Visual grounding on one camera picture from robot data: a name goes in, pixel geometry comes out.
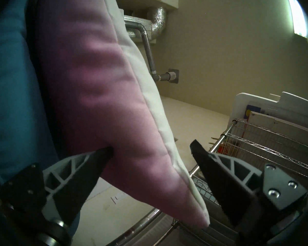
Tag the silver foil duct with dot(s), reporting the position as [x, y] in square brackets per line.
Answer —
[157, 22]

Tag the white plastic board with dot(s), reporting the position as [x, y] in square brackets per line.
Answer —
[292, 107]

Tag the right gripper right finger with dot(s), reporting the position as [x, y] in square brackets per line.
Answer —
[228, 186]

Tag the small bright window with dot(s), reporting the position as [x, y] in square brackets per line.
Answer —
[297, 14]

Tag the white pink flamingo pillow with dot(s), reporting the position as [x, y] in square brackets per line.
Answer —
[105, 94]

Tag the teal tufted seat cushion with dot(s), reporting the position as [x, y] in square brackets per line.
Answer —
[12, 94]

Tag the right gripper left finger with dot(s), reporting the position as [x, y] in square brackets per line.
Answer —
[71, 181]

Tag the grey metal pipe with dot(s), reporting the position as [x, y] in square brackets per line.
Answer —
[147, 48]

